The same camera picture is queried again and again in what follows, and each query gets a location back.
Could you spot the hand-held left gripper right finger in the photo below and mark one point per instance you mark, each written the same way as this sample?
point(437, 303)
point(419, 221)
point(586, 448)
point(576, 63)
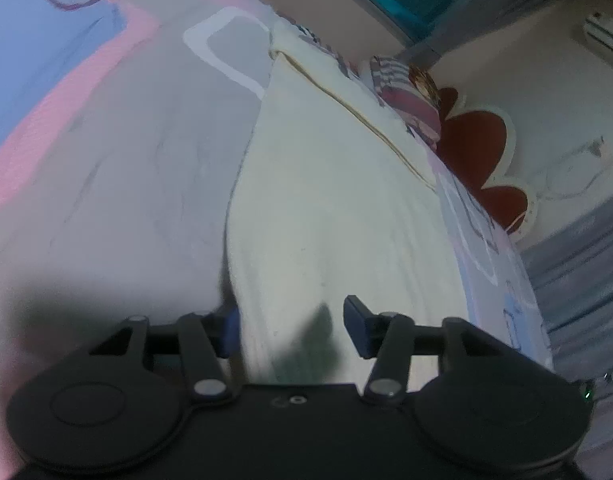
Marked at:
point(354, 322)

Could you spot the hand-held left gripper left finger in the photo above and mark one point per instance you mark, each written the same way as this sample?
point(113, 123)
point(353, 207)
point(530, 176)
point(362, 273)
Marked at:
point(232, 332)

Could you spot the cream knitted sweater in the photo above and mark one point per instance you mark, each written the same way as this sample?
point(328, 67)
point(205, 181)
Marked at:
point(336, 210)

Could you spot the red and white headboard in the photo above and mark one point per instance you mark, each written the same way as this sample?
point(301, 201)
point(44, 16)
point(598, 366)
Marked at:
point(479, 145)

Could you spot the patterned bed sheet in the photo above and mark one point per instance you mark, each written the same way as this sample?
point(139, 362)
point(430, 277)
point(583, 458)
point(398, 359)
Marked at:
point(136, 135)

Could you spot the striped pillow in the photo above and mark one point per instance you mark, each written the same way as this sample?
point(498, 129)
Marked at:
point(411, 105)

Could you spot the grey curtain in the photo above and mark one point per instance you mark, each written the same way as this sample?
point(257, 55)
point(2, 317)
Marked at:
point(511, 5)
point(581, 280)

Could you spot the colourful printed cloth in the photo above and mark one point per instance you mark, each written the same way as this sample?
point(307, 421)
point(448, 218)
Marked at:
point(426, 85)

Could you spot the white air conditioner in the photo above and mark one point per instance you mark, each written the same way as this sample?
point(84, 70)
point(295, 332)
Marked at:
point(608, 32)

